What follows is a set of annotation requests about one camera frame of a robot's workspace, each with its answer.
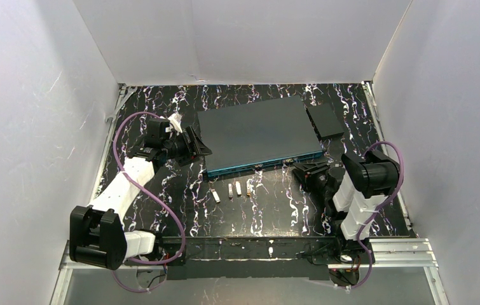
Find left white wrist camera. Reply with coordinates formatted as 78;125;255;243
168;112;182;134

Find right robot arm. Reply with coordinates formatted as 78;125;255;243
292;150;401;241

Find aluminium front rail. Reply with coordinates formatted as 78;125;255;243
58;238;439;271

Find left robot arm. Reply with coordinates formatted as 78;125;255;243
69;113;212;270

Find small silver plug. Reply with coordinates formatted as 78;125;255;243
246;180;252;197
228;183;234;199
211;189;221;203

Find large teal network switch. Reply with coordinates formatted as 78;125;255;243
197;96;323;177

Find small black network switch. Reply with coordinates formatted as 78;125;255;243
306;104;344;140

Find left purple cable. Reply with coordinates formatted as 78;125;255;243
111;111;187;294

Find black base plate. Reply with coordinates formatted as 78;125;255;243
123;236;375;281

